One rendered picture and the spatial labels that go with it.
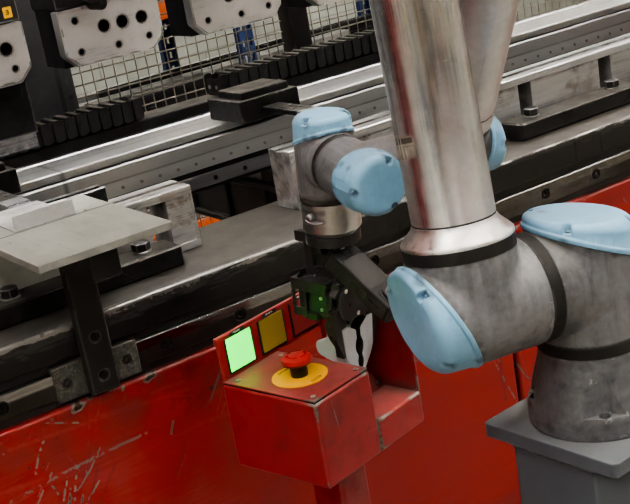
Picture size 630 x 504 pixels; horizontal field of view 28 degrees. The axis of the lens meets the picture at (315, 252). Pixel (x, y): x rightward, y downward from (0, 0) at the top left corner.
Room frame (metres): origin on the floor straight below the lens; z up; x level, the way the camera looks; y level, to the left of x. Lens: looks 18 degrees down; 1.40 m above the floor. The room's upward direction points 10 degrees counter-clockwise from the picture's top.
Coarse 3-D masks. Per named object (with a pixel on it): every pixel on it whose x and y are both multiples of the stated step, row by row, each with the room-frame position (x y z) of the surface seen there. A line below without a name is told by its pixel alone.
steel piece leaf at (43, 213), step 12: (48, 204) 1.68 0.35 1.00; (60, 204) 1.60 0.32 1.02; (72, 204) 1.60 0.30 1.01; (0, 216) 1.66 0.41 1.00; (12, 216) 1.65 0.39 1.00; (24, 216) 1.57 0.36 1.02; (36, 216) 1.58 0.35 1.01; (48, 216) 1.58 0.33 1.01; (60, 216) 1.59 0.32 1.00; (12, 228) 1.58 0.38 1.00; (24, 228) 1.57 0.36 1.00
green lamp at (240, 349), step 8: (248, 328) 1.52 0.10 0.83; (232, 336) 1.50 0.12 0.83; (240, 336) 1.51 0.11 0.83; (248, 336) 1.52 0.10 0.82; (232, 344) 1.50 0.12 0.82; (240, 344) 1.51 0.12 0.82; (248, 344) 1.52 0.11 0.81; (232, 352) 1.49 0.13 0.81; (240, 352) 1.50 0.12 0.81; (248, 352) 1.51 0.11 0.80; (232, 360) 1.49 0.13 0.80; (240, 360) 1.50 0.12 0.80; (248, 360) 1.51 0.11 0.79; (232, 368) 1.49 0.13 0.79
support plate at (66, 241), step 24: (72, 216) 1.60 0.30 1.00; (96, 216) 1.57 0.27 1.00; (120, 216) 1.55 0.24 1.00; (144, 216) 1.53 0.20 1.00; (0, 240) 1.54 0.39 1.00; (24, 240) 1.52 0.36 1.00; (48, 240) 1.50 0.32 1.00; (72, 240) 1.48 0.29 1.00; (96, 240) 1.46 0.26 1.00; (120, 240) 1.45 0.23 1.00; (24, 264) 1.43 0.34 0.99; (48, 264) 1.40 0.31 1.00
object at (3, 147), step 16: (0, 96) 1.67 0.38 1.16; (16, 96) 1.69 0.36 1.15; (0, 112) 1.67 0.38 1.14; (16, 112) 1.68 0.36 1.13; (32, 112) 1.69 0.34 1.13; (0, 128) 1.67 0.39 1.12; (16, 128) 1.68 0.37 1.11; (32, 128) 1.69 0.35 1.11; (0, 144) 1.67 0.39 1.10; (16, 144) 1.69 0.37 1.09; (32, 144) 1.70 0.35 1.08
